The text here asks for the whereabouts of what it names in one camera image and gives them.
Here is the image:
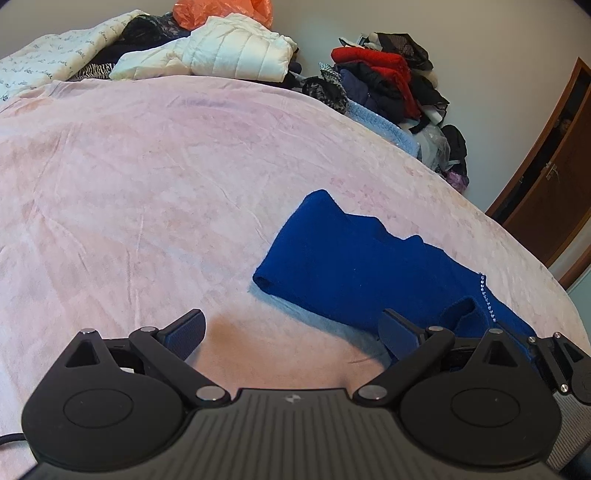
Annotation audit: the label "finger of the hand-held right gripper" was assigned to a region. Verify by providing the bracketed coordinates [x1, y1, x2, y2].
[526, 332, 591, 396]

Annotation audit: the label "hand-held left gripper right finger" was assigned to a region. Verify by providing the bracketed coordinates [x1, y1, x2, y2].
[353, 309, 527, 407]

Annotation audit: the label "pink bed blanket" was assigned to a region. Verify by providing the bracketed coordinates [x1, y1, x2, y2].
[0, 76, 583, 472]

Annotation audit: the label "light blue blanket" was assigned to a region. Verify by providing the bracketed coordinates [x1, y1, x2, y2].
[344, 99, 422, 158]

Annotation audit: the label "white down jacket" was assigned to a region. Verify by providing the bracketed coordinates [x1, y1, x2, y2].
[109, 12, 299, 84]

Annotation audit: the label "white printed quilt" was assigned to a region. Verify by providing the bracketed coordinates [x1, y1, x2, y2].
[0, 10, 154, 101]

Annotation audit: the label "dark striped clothes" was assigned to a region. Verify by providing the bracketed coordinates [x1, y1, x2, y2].
[68, 14, 191, 82]

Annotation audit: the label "blue beaded sweater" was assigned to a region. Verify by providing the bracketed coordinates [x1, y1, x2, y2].
[252, 189, 539, 367]

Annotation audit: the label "brown wooden door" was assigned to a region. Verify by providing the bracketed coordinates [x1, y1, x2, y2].
[485, 58, 591, 291]

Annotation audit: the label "orange plastic bag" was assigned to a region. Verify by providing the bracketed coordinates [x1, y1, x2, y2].
[172, 0, 274, 30]

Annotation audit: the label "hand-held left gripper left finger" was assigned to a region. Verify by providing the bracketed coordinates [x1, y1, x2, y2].
[62, 309, 231, 408]

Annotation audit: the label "dark fuzzy clothes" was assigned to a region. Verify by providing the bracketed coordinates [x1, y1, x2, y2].
[298, 76, 352, 116]

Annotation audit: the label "pile of clothes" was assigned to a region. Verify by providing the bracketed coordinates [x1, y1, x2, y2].
[300, 31, 470, 188]

